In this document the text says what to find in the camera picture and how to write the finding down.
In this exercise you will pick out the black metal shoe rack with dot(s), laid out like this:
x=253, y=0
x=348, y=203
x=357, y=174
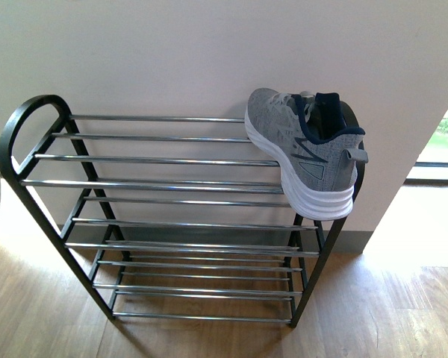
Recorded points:
x=170, y=217

